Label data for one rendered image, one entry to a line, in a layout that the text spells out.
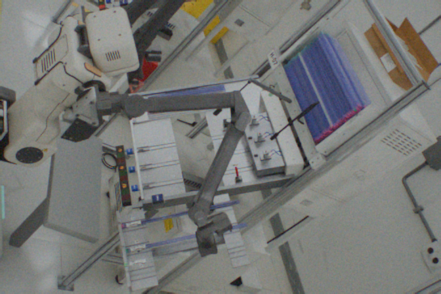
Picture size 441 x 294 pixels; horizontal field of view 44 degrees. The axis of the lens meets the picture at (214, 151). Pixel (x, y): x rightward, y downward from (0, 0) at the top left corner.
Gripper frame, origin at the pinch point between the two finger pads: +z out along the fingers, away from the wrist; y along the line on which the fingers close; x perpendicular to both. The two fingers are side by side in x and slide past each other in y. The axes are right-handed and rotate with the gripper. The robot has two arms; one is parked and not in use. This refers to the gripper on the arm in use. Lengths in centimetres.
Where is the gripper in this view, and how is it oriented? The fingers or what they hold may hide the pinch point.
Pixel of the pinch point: (207, 250)
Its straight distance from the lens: 216.6
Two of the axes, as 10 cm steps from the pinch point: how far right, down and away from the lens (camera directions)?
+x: -9.7, 2.1, -0.9
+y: -2.3, -8.2, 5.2
